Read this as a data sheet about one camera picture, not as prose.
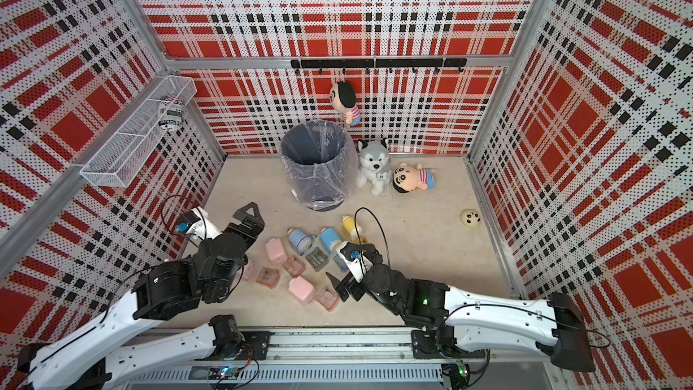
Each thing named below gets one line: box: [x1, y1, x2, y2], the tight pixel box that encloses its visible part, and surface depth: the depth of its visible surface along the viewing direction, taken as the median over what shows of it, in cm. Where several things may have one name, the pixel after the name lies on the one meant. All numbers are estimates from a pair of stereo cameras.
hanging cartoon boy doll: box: [330, 79, 361, 127], surface depth 93 cm
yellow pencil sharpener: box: [341, 214, 368, 245], surface depth 95 cm
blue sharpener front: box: [286, 227, 314, 256], surface depth 88 cm
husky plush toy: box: [356, 137, 393, 196], surface depth 100 cm
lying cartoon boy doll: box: [392, 162, 437, 194], surface depth 107 cm
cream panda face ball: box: [460, 208, 482, 228], surface depth 98 cm
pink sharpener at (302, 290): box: [287, 275, 317, 306], surface depth 80 cm
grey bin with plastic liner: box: [279, 120, 360, 213], surface depth 92 cm
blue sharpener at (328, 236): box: [320, 227, 341, 254], surface depth 92 cm
